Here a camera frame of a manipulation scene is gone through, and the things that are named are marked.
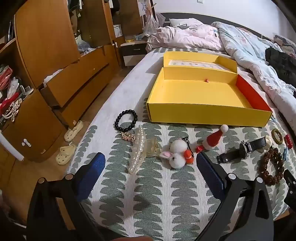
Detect pale cartoon print quilt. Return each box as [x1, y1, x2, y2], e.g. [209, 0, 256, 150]
[211, 22, 296, 116]

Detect pearl hair claw clip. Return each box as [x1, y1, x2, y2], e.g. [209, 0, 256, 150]
[128, 125, 162, 174]

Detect large brown bead bracelet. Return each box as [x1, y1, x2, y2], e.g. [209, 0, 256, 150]
[261, 148, 285, 185]

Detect pink quilt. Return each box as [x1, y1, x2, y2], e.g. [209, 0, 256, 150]
[146, 19, 225, 52]

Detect dark headboard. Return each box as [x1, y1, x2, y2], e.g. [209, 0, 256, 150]
[159, 13, 273, 40]

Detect clear plastic bag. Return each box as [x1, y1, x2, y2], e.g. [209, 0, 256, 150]
[142, 14, 162, 37]

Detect small olive bead bracelet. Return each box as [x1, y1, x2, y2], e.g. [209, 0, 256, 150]
[271, 128, 284, 144]

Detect hanging clothes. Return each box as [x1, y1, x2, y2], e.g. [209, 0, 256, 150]
[69, 0, 84, 37]

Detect wooden drawer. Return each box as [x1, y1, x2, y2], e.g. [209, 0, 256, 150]
[40, 45, 110, 107]
[52, 65, 114, 128]

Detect dark nightstand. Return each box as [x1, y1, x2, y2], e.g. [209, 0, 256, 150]
[121, 42, 148, 67]

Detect red santa hat hair clip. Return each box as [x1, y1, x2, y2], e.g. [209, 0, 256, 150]
[195, 124, 229, 153]

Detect blue plastic bag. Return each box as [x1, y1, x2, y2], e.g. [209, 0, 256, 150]
[77, 40, 95, 54]

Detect cream slipper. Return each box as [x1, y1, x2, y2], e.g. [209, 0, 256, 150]
[56, 144, 77, 165]
[64, 120, 84, 142]

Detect black cloth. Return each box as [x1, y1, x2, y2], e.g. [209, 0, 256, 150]
[265, 47, 296, 86]

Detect gold chain charm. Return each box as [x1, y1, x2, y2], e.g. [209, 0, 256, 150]
[120, 132, 136, 141]

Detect black wristwatch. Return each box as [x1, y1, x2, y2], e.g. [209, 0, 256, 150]
[217, 137, 267, 164]

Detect white rabbit pompom hair clip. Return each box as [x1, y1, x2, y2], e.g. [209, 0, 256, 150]
[159, 137, 195, 168]

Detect yellow cardboard box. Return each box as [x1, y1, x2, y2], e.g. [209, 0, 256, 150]
[146, 51, 273, 128]

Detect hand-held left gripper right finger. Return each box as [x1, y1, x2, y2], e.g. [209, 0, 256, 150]
[195, 152, 275, 241]

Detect wooden wardrobe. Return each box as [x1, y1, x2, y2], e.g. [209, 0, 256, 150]
[0, 0, 144, 163]

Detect patterned pillow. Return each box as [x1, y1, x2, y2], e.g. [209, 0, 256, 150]
[274, 35, 296, 54]

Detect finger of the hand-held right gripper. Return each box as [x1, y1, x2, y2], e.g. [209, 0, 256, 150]
[283, 169, 296, 209]

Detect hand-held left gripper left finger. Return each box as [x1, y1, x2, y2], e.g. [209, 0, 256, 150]
[26, 152, 109, 241]

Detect pile of accessories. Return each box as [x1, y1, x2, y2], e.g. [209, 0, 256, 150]
[0, 65, 34, 123]

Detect red bead hair clip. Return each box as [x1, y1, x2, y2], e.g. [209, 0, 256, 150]
[284, 134, 294, 149]

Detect black bead bracelet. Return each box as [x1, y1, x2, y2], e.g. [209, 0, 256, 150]
[114, 109, 138, 133]

